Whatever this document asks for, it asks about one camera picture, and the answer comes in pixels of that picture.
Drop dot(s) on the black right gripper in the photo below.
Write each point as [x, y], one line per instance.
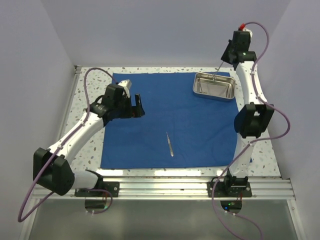
[224, 56]

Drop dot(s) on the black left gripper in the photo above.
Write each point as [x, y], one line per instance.
[135, 111]

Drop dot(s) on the stainless steel instrument tray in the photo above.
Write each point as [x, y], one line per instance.
[214, 86]

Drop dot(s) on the blue surgical cloth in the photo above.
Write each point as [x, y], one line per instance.
[201, 130]

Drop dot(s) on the silver scalpel handle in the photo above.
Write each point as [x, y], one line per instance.
[169, 145]

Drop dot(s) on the silver surgical forceps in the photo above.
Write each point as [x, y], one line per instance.
[218, 69]

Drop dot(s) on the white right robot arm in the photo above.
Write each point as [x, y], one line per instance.
[251, 121]

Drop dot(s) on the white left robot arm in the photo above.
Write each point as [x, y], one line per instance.
[52, 166]

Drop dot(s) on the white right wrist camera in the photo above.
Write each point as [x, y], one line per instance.
[243, 28]

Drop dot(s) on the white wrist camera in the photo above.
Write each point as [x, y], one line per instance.
[125, 83]
[243, 28]

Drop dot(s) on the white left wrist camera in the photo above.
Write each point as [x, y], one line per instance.
[125, 83]

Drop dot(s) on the aluminium left side rail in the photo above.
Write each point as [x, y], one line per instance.
[67, 104]

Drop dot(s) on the aluminium rail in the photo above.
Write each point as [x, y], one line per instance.
[67, 104]
[195, 188]

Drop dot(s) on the aluminium front rail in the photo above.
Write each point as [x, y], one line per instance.
[195, 188]

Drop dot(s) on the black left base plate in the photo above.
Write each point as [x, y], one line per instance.
[113, 187]

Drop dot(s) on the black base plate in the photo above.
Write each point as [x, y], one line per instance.
[229, 187]
[113, 187]

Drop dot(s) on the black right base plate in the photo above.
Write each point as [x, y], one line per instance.
[229, 187]

